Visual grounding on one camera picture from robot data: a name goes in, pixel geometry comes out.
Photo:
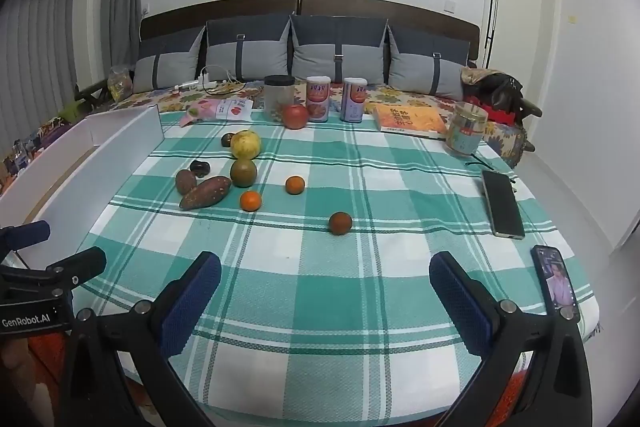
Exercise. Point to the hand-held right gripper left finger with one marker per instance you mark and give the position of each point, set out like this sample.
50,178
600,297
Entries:
192,307

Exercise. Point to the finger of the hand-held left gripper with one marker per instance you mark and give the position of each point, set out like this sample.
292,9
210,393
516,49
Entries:
80,264
27,234

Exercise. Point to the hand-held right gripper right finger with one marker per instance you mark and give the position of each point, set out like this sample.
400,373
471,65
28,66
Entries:
462,302

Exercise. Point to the white cardboard box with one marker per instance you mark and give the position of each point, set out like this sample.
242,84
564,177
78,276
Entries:
100,157

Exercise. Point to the purple sweet potato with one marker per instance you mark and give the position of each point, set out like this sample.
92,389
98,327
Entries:
205,193

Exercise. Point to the orange tangerine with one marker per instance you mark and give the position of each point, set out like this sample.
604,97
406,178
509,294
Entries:
251,201
295,186

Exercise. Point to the green orange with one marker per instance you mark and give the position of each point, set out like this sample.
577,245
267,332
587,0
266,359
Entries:
243,173

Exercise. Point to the person's left forearm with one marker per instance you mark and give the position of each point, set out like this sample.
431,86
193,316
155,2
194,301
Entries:
12,367

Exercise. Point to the red cloth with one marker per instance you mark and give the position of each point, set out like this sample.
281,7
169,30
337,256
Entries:
45,344

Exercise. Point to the pile of colourful clutter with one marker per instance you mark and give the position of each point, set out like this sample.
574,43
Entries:
35,142

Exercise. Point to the smartphone with lit screen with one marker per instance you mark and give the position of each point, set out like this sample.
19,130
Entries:
557,282

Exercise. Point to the black smartphone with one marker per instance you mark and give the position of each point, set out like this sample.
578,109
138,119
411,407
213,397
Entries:
502,204

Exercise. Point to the green plaid cloth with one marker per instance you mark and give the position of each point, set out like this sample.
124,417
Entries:
320,307

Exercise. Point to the dark chestnut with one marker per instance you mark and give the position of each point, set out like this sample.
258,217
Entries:
199,169
228,140

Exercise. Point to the reddish brown orange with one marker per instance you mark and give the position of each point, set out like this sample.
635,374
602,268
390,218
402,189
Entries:
340,223

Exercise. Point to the dark wooden chair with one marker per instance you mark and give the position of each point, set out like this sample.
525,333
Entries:
92,94

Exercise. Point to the yellow pear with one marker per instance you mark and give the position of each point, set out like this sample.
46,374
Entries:
245,144

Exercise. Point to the glass jar with clear lid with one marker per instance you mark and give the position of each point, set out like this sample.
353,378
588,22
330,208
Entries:
466,129

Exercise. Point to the yellow snack bag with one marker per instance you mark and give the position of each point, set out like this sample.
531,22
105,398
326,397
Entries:
120,84

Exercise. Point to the orange book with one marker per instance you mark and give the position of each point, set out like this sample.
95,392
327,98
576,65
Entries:
407,119

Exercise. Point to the pink snack packet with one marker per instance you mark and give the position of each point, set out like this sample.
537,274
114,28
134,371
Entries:
197,111

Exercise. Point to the white strawberry snack packet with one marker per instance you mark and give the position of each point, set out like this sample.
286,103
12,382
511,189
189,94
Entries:
235,109

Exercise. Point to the grey curtain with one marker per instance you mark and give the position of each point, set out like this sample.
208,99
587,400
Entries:
45,32

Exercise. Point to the white power strip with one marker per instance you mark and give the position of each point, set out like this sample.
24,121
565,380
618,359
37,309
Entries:
192,83

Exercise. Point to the grey two-tone pillow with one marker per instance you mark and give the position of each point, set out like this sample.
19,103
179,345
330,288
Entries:
340,52
425,67
250,52
167,69

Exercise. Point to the red apple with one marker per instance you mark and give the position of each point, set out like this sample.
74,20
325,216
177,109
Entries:
296,117

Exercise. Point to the black bag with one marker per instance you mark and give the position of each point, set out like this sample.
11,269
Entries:
505,89

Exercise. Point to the clear jar with black lid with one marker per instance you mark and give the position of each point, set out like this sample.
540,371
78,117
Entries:
279,99

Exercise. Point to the purple drink can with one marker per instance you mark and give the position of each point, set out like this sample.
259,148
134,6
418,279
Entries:
354,102

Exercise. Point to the pink drink can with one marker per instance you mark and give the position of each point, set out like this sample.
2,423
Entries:
318,102

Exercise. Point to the brown headboard panel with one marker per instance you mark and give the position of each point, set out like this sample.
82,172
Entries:
220,9

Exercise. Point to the white door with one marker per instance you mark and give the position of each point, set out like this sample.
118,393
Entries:
520,7

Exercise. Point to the grey pillows row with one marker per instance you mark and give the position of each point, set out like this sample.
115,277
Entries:
390,9

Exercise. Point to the white wall switch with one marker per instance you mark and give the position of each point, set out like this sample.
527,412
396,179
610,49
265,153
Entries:
450,7

